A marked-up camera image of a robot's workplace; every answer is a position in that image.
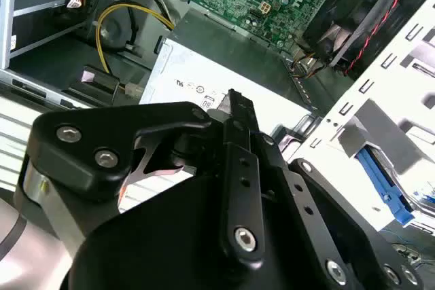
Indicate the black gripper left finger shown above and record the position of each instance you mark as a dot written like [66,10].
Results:
[81,140]

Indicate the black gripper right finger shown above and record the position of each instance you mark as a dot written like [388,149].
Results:
[323,222]

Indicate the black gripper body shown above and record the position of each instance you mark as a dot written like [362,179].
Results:
[163,242]

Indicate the hard disk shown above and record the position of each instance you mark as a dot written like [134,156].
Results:
[384,181]

